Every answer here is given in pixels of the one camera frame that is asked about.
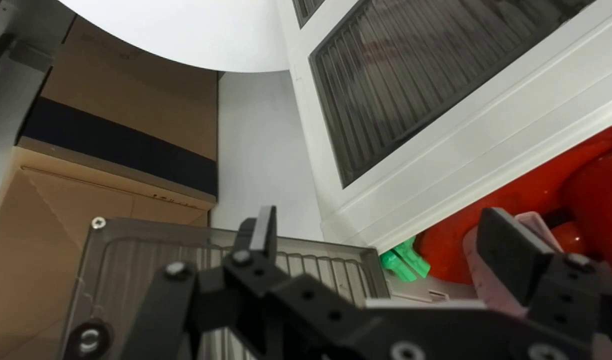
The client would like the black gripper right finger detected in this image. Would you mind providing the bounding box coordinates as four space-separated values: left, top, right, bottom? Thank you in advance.
476 207 600 308

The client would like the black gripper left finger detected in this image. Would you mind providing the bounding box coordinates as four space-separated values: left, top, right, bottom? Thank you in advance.
224 205 279 276

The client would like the red plastic item in cabinet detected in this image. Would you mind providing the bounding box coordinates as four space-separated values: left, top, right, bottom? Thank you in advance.
417 126 612 285

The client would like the grey ribbed cabinet door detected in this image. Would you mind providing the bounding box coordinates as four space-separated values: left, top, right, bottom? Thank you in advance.
59 217 389 360

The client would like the white plastic drawer cabinet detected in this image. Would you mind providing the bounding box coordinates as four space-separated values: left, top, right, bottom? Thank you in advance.
274 0 612 250

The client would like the smoked cabinet door panel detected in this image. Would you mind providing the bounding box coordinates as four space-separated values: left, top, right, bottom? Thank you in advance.
311 0 594 184

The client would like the green plastic item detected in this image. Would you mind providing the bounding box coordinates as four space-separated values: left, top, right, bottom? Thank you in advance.
380 237 431 282

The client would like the brown cardboard box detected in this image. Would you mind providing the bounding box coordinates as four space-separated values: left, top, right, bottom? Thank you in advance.
0 20 218 360

